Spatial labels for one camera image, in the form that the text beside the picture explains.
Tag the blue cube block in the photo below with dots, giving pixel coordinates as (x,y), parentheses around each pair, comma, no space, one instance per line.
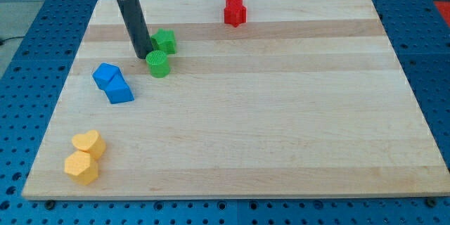
(118,91)

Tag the red star block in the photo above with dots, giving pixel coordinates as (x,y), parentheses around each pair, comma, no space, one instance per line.
(235,15)

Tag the green cylinder block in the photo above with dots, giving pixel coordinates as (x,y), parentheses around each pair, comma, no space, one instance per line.
(158,65)

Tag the yellow heart block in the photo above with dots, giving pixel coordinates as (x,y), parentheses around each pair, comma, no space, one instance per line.
(90,142)

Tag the yellow hexagon block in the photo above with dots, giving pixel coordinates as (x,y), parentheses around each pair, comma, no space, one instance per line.
(81,168)

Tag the green star block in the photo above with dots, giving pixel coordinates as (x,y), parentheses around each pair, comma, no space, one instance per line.
(164,40)

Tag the blue pentagon block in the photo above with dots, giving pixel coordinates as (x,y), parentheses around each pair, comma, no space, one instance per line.
(104,74)

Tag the wooden board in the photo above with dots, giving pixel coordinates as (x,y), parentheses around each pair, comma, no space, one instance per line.
(307,99)

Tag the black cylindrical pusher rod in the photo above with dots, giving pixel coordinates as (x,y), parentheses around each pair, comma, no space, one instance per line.
(135,23)

